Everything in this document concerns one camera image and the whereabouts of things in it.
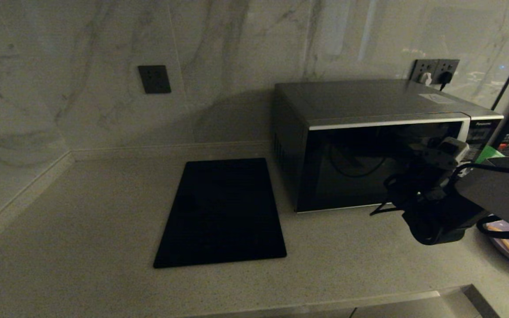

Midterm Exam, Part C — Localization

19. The black silver microwave oven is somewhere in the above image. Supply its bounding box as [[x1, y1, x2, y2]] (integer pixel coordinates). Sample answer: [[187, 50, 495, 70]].
[[272, 79, 504, 213]]

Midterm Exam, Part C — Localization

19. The green cutting board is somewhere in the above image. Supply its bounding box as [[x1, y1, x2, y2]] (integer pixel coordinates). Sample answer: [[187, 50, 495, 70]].
[[475, 145, 505, 165]]

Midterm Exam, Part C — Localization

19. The black induction cooktop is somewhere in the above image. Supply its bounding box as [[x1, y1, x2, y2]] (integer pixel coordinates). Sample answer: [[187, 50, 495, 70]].
[[153, 158, 287, 269]]

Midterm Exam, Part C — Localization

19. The dark wall socket with plug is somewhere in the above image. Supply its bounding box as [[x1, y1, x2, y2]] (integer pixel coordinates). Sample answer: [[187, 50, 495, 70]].
[[433, 59, 460, 85], [410, 59, 438, 84]]

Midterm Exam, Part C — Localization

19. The dark single wall socket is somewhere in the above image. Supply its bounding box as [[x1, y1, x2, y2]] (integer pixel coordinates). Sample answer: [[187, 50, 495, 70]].
[[138, 65, 172, 94]]

